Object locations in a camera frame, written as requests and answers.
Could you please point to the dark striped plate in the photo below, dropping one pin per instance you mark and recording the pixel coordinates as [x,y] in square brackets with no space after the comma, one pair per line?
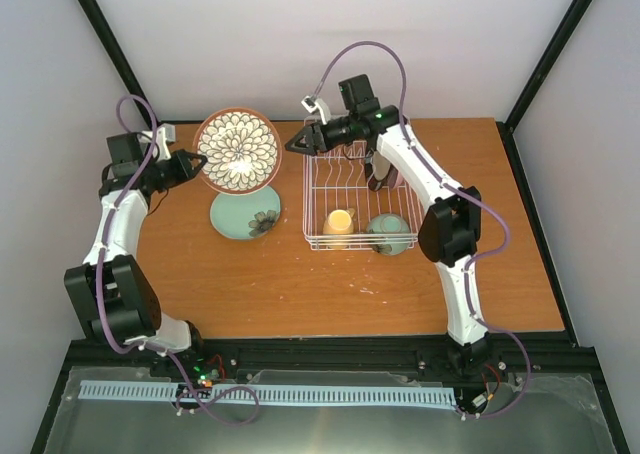
[376,171]

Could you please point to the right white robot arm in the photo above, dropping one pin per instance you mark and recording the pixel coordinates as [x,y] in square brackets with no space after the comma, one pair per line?
[451,228]

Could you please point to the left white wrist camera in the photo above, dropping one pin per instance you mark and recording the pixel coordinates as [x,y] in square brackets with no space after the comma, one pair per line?
[165,136]

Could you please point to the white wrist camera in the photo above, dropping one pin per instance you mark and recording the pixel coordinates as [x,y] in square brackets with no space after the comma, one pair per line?
[316,106]
[165,136]

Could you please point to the yellow mug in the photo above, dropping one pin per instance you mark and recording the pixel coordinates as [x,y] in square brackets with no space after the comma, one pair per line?
[337,228]

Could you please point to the white wire dish rack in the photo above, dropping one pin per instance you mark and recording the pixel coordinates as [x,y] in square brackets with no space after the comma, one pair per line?
[337,180]

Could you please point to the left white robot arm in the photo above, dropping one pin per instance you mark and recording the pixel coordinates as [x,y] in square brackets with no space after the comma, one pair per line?
[109,292]

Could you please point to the black aluminium frame rail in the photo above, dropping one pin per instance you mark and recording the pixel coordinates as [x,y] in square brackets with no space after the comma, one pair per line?
[423,358]

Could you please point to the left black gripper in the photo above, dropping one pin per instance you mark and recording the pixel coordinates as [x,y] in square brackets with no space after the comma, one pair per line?
[185,172]

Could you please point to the pink plate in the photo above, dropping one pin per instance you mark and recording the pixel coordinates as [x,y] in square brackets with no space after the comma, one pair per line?
[394,178]

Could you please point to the teal bottom bowl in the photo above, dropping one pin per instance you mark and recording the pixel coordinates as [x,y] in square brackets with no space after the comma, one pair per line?
[243,151]

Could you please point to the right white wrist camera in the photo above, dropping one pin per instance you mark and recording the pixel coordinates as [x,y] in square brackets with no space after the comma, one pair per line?
[316,106]

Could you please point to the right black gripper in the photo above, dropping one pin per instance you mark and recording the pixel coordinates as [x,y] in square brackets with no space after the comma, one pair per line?
[312,146]

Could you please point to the teal flower plate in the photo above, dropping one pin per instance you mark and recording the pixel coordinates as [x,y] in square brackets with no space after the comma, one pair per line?
[245,216]

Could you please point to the light blue cable duct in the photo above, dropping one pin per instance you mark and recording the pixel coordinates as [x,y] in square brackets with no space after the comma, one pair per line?
[273,395]

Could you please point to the teal ceramic bowl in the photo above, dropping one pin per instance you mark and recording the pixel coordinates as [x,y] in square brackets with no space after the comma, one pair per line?
[390,234]

